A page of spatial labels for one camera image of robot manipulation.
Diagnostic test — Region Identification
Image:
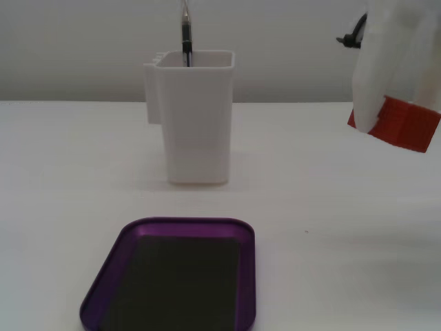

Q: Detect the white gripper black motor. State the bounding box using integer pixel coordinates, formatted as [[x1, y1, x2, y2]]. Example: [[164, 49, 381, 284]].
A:
[[352, 0, 441, 134]]

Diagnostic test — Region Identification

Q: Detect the red cube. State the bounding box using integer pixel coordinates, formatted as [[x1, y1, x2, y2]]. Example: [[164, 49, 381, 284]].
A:
[[347, 94, 441, 154]]

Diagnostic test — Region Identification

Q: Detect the white plastic container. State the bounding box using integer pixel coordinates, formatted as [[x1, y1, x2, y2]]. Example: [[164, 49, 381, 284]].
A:
[[143, 49, 236, 185]]

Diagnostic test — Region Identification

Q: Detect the black ballpoint pen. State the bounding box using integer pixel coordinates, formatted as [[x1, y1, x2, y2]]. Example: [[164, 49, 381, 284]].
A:
[[180, 0, 194, 68]]

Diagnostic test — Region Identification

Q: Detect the purple tray black liner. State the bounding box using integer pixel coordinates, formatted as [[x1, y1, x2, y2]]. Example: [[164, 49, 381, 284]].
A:
[[79, 216, 257, 331]]

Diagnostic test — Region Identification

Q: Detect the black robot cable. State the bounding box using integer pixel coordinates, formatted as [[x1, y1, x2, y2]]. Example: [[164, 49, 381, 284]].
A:
[[336, 12, 368, 50]]

